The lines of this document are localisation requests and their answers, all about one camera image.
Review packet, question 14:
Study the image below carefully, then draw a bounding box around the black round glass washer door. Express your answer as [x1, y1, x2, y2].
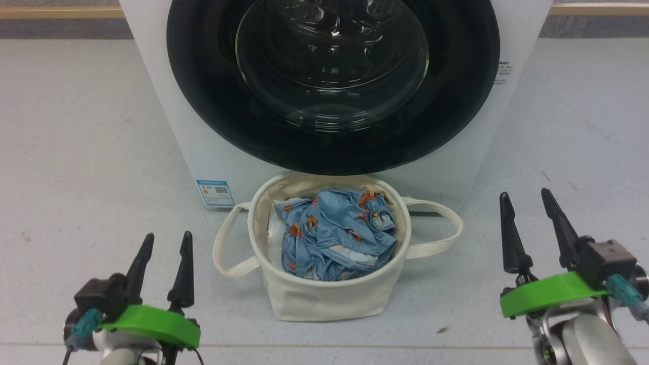
[166, 0, 501, 176]

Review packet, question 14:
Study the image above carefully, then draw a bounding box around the blue energy label sticker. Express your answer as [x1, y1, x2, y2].
[196, 179, 235, 208]

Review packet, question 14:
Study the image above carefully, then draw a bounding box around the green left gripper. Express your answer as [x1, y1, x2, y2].
[99, 231, 201, 351]

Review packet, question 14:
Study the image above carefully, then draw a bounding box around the white front-load washing machine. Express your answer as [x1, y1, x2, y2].
[119, 0, 553, 216]

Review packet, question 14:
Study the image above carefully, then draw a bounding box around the cream fabric laundry basket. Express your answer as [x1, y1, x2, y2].
[212, 173, 463, 322]

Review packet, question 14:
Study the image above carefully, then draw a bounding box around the teal plug gripper cable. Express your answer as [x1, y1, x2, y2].
[607, 274, 649, 322]
[62, 308, 103, 365]

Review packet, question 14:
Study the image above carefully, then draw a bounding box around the teal plug right gripper cable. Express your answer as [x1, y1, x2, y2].
[607, 274, 649, 322]

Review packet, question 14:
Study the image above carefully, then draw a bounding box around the teal plug left gripper cable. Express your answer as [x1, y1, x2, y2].
[62, 308, 103, 365]

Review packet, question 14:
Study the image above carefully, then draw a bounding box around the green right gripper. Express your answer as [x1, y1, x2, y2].
[499, 188, 609, 319]

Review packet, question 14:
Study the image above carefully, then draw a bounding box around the blue garment with orange print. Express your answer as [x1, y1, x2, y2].
[275, 190, 398, 282]

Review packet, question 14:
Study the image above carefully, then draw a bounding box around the white cloth basket filler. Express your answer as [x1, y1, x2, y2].
[266, 199, 291, 255]

